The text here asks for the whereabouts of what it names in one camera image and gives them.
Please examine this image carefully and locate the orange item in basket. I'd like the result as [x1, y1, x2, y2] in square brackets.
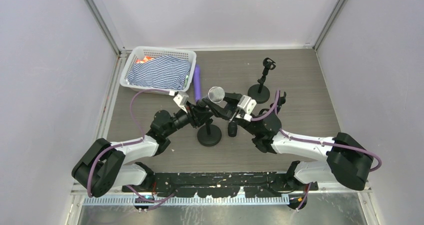
[135, 56, 153, 64]

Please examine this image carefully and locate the white slotted cable duct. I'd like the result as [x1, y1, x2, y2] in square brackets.
[83, 194, 290, 206]

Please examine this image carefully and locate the silver microphone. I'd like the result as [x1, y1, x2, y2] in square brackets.
[201, 86, 225, 104]

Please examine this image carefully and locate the right aluminium frame post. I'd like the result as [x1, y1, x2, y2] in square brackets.
[313, 0, 348, 52]

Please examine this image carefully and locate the white plastic basket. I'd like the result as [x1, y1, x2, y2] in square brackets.
[119, 46, 197, 94]

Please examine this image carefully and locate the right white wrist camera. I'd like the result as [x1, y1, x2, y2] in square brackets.
[235, 95, 257, 122]

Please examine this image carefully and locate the aluminium frame post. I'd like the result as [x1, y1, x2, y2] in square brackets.
[84, 0, 121, 57]
[313, 0, 348, 52]

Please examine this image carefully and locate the purple microphone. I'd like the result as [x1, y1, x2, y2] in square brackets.
[193, 65, 202, 102]

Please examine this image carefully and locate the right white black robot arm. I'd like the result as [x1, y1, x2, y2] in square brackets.
[204, 86, 382, 191]

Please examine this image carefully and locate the black microphone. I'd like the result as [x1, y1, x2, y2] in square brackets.
[227, 121, 238, 138]

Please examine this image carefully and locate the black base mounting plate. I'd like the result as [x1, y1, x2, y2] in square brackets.
[141, 171, 304, 198]

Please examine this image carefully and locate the left aluminium frame post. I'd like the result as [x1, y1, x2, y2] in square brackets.
[84, 0, 121, 57]

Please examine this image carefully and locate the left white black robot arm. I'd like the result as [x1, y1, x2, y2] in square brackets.
[71, 102, 213, 198]

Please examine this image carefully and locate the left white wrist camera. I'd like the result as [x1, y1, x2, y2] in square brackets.
[169, 90, 189, 113]

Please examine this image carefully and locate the black mic stand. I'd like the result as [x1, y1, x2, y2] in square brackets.
[258, 91, 287, 117]
[196, 118, 222, 147]
[247, 57, 276, 104]

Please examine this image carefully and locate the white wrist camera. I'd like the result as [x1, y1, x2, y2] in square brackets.
[235, 95, 257, 122]
[169, 90, 189, 113]

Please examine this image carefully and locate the blue white striped cloth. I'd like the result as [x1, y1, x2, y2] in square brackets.
[125, 55, 192, 91]

